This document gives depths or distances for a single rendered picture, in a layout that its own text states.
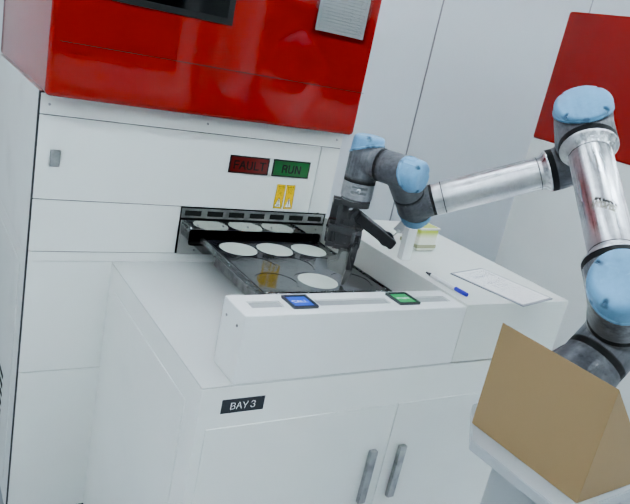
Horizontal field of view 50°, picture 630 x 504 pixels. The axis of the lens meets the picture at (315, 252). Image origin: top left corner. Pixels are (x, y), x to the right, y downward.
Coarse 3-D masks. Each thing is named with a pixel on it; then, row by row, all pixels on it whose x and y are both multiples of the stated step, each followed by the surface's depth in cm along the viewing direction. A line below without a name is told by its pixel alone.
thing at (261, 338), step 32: (224, 320) 128; (256, 320) 122; (288, 320) 126; (320, 320) 130; (352, 320) 134; (384, 320) 138; (416, 320) 143; (448, 320) 148; (224, 352) 128; (256, 352) 125; (288, 352) 129; (320, 352) 133; (352, 352) 137; (384, 352) 142; (416, 352) 147; (448, 352) 152
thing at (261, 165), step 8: (232, 160) 177; (240, 160) 179; (248, 160) 180; (256, 160) 181; (264, 160) 182; (232, 168) 178; (240, 168) 179; (248, 168) 181; (256, 168) 182; (264, 168) 183
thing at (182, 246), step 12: (180, 228) 176; (192, 228) 178; (204, 228) 179; (216, 228) 181; (228, 228) 183; (240, 228) 185; (252, 228) 187; (264, 228) 189; (276, 228) 191; (288, 228) 193; (300, 228) 195; (312, 228) 197; (180, 240) 177; (180, 252) 178; (192, 252) 180; (204, 252) 182
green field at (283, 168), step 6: (276, 162) 184; (282, 162) 185; (288, 162) 186; (294, 162) 187; (276, 168) 185; (282, 168) 186; (288, 168) 187; (294, 168) 188; (300, 168) 189; (306, 168) 190; (276, 174) 186; (282, 174) 187; (288, 174) 188; (294, 174) 188; (300, 174) 190; (306, 174) 190
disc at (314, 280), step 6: (300, 276) 165; (306, 276) 166; (312, 276) 167; (318, 276) 167; (324, 276) 168; (306, 282) 162; (312, 282) 162; (318, 282) 163; (324, 282) 164; (330, 282) 165; (336, 282) 166; (324, 288) 160; (330, 288) 161
